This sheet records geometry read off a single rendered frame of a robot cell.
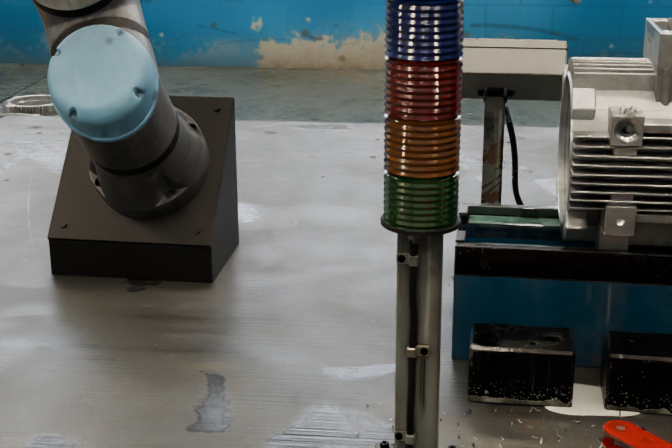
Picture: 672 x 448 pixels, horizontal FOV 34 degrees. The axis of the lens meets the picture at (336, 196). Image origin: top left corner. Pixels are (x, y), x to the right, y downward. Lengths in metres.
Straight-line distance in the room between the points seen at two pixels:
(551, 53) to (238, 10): 5.55
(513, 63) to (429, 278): 0.54
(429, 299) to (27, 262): 0.73
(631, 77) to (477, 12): 5.63
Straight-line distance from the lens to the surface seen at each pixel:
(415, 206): 0.85
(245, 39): 6.89
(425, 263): 0.88
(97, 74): 1.23
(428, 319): 0.90
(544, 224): 1.24
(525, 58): 1.39
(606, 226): 1.10
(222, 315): 1.29
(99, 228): 1.41
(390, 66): 0.83
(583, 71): 1.13
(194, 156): 1.37
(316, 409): 1.08
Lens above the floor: 1.32
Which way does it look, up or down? 18 degrees down
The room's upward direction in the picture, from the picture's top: straight up
